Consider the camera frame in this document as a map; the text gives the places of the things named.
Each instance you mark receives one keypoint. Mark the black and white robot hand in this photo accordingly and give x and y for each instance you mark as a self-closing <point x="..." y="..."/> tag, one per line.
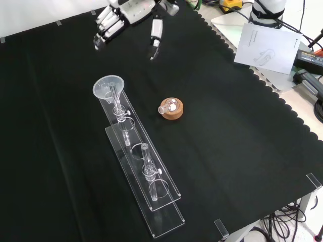
<point x="133" y="11"/>

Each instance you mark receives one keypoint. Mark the clear plastic funnel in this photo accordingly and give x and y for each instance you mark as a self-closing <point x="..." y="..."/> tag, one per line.
<point x="101" y="89"/>

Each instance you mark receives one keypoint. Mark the clear acrylic funnel stand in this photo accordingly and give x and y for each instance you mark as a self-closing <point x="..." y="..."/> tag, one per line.
<point x="161" y="219"/>

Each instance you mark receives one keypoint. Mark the yellow stop button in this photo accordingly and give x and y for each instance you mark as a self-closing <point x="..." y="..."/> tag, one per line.
<point x="233" y="4"/>

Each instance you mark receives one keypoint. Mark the small round-bottom glass flask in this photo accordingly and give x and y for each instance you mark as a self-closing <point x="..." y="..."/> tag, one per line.
<point x="172" y="108"/>

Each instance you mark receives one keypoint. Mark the white printed paper sheet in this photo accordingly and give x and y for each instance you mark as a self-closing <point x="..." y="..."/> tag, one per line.
<point x="267" y="45"/>

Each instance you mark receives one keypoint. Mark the black table cloth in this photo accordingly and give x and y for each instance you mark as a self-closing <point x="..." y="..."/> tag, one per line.
<point x="227" y="151"/>

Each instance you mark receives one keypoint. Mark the black power adapter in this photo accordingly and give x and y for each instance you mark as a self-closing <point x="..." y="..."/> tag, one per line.
<point x="309" y="59"/>

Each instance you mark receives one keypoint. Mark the grey table leg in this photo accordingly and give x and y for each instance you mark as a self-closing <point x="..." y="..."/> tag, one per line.
<point x="309" y="206"/>

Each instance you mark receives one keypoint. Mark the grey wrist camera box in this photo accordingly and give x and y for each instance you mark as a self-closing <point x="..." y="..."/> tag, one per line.
<point x="172" y="8"/>

